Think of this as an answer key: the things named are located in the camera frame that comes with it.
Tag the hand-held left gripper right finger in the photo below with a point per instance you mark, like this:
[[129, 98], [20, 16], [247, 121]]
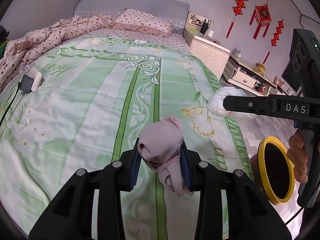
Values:
[[186, 171]]

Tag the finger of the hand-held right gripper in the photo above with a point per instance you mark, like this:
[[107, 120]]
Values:
[[250, 104]]

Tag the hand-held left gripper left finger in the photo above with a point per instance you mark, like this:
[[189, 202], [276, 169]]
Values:
[[133, 170]]

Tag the white sock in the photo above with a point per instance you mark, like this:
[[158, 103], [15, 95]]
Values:
[[217, 102]]

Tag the pink cloth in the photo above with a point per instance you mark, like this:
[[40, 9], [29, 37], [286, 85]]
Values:
[[160, 135]]

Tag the yellow-rimmed trash bin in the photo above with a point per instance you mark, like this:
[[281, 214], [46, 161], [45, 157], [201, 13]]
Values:
[[276, 172]]

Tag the person's right hand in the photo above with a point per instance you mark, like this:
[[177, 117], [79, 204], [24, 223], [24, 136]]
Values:
[[298, 155]]

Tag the long cream TV cabinet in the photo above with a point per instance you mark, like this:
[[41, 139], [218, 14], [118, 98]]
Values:
[[243, 78]]

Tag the small cream cabinet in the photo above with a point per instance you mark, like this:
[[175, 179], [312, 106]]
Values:
[[283, 91]]

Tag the pink ornaments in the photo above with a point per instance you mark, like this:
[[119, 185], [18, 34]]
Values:
[[278, 80]]

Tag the yellow toy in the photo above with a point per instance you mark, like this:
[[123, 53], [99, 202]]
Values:
[[261, 68]]

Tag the cream bedside cabinet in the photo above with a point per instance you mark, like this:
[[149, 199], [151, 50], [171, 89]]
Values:
[[212, 55]]

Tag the green floral blanket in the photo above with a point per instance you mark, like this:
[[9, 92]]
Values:
[[87, 105]]

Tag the red knot ornament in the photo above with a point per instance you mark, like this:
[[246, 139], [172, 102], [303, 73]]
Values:
[[262, 13]]

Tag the white cup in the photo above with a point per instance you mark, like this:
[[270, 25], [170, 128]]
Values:
[[211, 33]]

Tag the black thermos bottle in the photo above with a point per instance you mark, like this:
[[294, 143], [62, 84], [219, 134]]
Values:
[[205, 26]]

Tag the polka dot bed sheet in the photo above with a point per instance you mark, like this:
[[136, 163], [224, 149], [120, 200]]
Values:
[[175, 42]]

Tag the white box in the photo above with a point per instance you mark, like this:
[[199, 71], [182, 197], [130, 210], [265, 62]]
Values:
[[37, 76]]

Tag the polka dot pillow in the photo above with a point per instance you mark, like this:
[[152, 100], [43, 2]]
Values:
[[142, 21]]

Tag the polka dot quilt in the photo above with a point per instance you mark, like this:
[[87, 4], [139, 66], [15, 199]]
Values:
[[37, 42]]

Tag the grey bed headboard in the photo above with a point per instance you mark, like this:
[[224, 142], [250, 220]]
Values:
[[120, 2]]

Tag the dark green object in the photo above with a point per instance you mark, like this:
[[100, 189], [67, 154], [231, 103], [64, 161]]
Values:
[[3, 45]]

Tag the wall television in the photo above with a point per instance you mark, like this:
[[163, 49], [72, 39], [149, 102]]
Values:
[[287, 76]]

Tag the picture frame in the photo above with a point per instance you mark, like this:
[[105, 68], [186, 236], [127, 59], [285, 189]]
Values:
[[195, 20]]

